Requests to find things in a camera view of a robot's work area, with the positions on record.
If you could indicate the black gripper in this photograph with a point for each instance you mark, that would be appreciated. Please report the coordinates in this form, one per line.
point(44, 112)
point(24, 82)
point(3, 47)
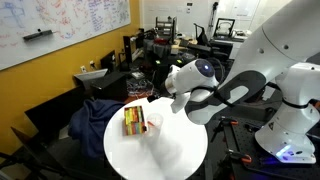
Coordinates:
point(163, 90)

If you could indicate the grey pen with orange cap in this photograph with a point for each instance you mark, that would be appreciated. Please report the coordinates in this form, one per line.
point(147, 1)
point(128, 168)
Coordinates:
point(150, 124)

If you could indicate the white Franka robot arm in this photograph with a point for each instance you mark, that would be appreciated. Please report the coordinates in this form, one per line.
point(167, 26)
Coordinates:
point(283, 33)

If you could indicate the red crayon box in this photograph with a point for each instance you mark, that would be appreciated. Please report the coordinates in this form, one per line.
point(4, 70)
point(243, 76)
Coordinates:
point(134, 120)

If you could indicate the black equipment box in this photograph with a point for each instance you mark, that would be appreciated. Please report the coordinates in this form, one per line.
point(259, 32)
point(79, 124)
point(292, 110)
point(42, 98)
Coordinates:
point(110, 85)

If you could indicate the dark blue cloth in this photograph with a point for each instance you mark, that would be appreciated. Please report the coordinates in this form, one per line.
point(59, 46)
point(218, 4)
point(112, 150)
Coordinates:
point(91, 126)

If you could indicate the black metal rack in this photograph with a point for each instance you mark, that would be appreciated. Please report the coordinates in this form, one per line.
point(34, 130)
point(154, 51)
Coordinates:
point(166, 28)

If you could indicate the black 3D printer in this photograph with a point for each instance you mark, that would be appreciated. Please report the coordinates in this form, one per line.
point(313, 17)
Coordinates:
point(224, 27)

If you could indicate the black perforated work table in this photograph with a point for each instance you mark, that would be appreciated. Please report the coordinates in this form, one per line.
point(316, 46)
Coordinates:
point(253, 156)

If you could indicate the black whiteboard eraser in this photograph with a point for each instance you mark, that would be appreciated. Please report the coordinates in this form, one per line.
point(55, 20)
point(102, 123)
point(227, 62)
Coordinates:
point(37, 35)

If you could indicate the wall whiteboard with writing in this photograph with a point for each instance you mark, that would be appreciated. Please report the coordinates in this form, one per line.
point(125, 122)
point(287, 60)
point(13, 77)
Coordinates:
point(63, 23)

